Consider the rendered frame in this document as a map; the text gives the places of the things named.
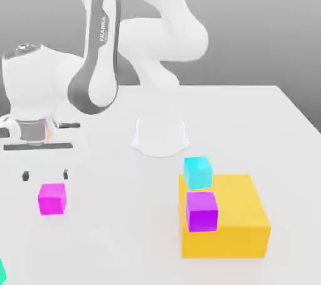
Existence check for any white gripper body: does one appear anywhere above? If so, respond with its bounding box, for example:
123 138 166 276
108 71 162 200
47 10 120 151
1 142 75 163

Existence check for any small magenta cube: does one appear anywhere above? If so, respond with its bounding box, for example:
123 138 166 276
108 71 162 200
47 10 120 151
37 183 68 216

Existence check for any small green cube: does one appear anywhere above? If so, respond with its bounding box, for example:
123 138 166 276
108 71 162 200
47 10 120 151
0 258 8 284

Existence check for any small cyan cube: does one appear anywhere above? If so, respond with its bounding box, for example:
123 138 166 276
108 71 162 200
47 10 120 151
183 156 214 191

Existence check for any small purple cube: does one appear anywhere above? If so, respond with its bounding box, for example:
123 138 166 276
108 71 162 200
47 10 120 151
186 190 219 234

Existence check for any large yellow box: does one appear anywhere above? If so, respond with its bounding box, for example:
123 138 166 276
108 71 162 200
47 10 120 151
178 173 271 259

